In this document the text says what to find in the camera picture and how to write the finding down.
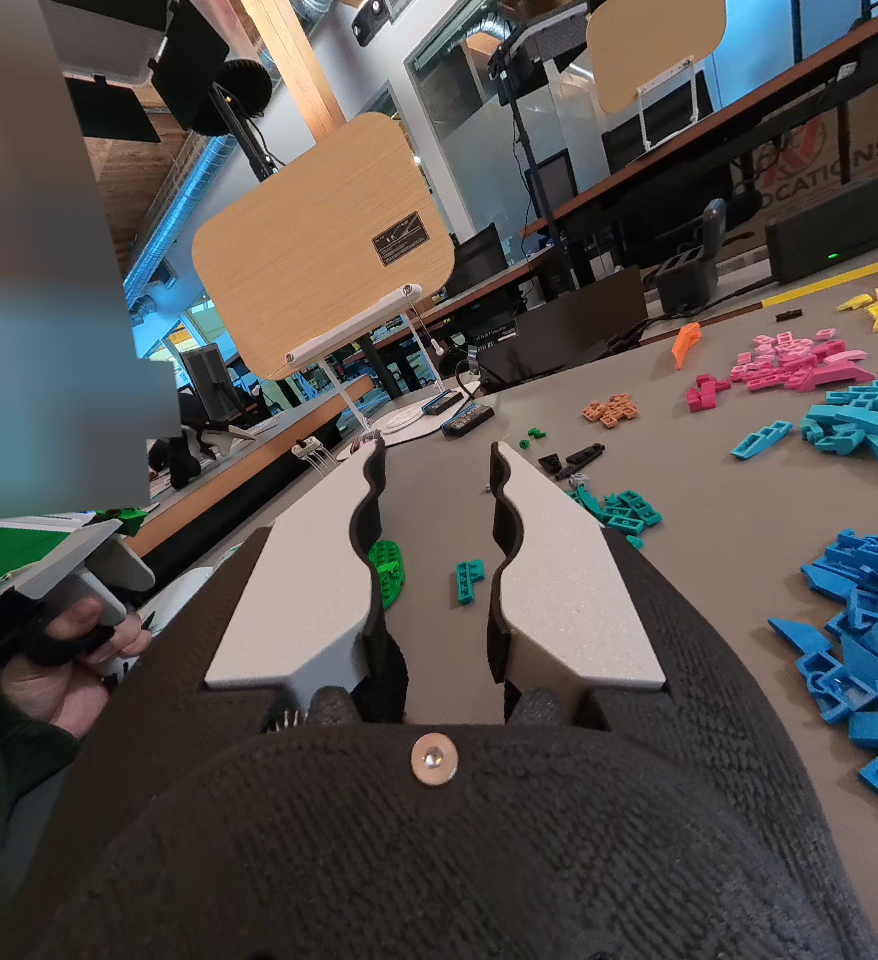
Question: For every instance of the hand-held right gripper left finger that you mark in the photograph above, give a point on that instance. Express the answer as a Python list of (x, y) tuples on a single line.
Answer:
[(296, 600)]

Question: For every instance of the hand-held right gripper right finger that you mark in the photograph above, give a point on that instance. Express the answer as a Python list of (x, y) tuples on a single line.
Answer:
[(574, 600)]

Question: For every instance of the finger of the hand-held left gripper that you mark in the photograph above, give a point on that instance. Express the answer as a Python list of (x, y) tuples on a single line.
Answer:
[(64, 566)]

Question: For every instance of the green lego leaf plate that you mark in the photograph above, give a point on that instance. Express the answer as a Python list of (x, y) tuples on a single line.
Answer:
[(390, 574)]

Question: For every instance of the pile of teal lego pieces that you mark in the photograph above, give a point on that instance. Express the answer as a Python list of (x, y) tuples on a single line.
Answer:
[(622, 514)]

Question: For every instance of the teal lego plate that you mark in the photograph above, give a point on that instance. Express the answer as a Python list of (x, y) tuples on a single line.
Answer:
[(469, 583)]

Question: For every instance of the black lego pieces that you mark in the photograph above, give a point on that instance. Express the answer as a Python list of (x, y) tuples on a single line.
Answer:
[(585, 454)]

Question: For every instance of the small green lego pieces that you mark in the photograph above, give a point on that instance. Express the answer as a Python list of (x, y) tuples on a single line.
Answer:
[(535, 433)]

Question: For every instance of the cluster of salmon lego plates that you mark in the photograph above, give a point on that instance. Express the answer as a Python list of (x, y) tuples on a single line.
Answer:
[(613, 411)]

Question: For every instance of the pile of blue lego bricks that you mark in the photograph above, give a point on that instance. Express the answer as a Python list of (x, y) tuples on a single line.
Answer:
[(873, 645)]

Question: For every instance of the pile of pink lego bricks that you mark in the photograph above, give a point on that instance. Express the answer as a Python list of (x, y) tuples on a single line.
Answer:
[(798, 360)]

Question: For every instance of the pile of turquoise lego bricks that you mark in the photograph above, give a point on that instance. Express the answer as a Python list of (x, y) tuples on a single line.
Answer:
[(858, 424)]

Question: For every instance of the person's left hand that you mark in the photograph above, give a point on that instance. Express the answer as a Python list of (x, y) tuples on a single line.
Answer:
[(49, 694)]

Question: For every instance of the wooden top office desk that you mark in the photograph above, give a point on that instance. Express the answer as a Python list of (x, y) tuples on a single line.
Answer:
[(259, 461), (783, 97)]

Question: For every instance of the white connector with clear rods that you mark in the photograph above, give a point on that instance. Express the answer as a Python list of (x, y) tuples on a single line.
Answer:
[(305, 448)]

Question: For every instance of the black white patterned toy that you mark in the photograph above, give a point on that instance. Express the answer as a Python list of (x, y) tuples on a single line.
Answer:
[(199, 450)]

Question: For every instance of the orange brick separator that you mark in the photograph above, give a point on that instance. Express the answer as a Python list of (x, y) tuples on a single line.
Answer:
[(684, 345)]

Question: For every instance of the black computer monitor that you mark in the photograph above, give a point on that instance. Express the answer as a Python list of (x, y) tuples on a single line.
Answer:
[(476, 262), (551, 184)]

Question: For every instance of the wooden book stand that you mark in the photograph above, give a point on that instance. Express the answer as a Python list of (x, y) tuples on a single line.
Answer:
[(319, 247), (648, 45)]

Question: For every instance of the yellow tape strip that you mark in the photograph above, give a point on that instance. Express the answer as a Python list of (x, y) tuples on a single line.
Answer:
[(828, 283)]

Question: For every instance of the black tripod stand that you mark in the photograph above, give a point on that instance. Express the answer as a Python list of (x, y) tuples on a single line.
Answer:
[(532, 150)]

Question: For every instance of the black power station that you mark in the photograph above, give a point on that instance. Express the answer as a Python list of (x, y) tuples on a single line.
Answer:
[(843, 232)]

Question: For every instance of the studio light panel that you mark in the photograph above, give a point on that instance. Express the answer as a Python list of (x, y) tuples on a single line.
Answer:
[(191, 67)]

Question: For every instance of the cardboard box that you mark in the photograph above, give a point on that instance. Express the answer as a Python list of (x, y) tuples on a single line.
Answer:
[(843, 150)]

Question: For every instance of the black camera battery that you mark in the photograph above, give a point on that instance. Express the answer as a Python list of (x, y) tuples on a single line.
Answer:
[(469, 421), (442, 403)]

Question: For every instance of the silver ventilation duct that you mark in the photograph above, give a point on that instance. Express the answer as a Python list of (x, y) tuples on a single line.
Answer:
[(176, 217)]

